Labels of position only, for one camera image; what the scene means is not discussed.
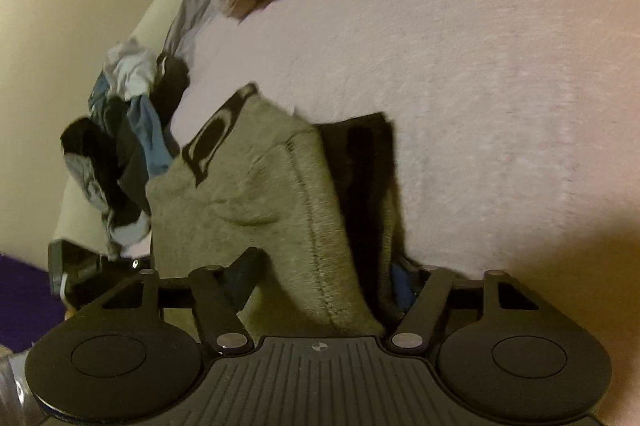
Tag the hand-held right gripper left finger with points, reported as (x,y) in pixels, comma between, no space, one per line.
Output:
(220,301)

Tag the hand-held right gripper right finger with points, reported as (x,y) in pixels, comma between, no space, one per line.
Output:
(402,288)

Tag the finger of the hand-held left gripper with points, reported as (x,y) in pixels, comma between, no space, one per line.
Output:
(127,265)

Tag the grey and black sweatshirt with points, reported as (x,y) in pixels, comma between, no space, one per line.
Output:
(260,186)

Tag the purple blanket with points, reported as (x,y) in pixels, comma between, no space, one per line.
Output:
(25,306)

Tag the light grey-blue garment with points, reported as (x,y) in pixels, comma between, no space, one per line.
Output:
(92,186)

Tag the pile of dark clothes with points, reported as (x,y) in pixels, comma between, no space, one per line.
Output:
(125,161)

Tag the slate blue garment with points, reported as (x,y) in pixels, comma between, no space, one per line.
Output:
(152,141)

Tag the white garment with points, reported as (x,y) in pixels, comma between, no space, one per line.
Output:
(130,66)

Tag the long white quilted cushion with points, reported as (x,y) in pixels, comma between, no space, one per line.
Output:
(165,6)

